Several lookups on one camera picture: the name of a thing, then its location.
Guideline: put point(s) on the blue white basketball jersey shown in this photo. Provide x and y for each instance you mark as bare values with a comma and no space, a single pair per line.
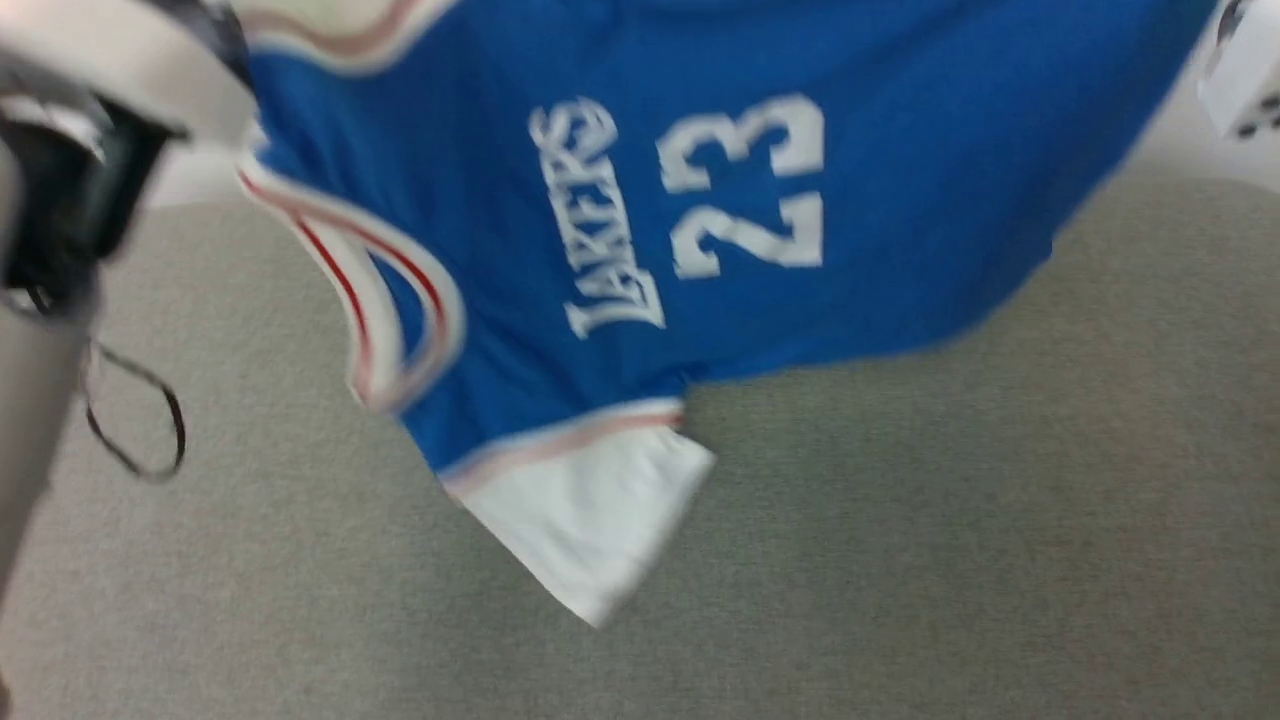
700,220

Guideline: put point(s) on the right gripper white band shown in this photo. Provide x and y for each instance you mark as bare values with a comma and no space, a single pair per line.
1248,70

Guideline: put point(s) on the grey fabric sofa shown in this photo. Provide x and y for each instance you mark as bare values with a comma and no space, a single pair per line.
850,560

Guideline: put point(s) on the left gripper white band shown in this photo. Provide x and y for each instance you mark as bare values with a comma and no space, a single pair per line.
110,70

